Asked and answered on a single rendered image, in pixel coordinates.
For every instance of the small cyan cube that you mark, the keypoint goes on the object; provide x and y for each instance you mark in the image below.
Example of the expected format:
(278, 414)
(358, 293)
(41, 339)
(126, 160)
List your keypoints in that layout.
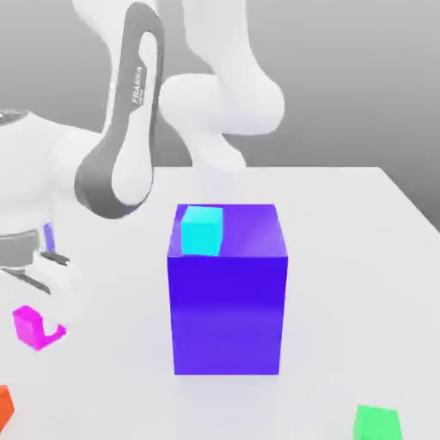
(201, 233)

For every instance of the large blue box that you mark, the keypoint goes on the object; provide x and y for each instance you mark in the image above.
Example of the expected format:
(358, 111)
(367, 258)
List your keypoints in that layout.
(227, 309)

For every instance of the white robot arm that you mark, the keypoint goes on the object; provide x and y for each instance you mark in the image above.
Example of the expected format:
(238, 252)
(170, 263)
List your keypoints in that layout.
(137, 144)

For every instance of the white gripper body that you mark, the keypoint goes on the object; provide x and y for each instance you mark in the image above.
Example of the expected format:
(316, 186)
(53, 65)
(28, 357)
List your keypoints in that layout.
(63, 292)

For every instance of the small green cube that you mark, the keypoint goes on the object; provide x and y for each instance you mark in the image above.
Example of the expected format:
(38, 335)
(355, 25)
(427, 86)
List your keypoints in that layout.
(376, 424)

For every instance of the small magenta cube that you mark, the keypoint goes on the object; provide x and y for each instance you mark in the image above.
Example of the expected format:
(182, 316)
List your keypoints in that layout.
(25, 325)

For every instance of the small orange cube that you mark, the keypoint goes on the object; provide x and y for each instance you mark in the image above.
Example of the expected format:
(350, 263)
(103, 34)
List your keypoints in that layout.
(5, 409)

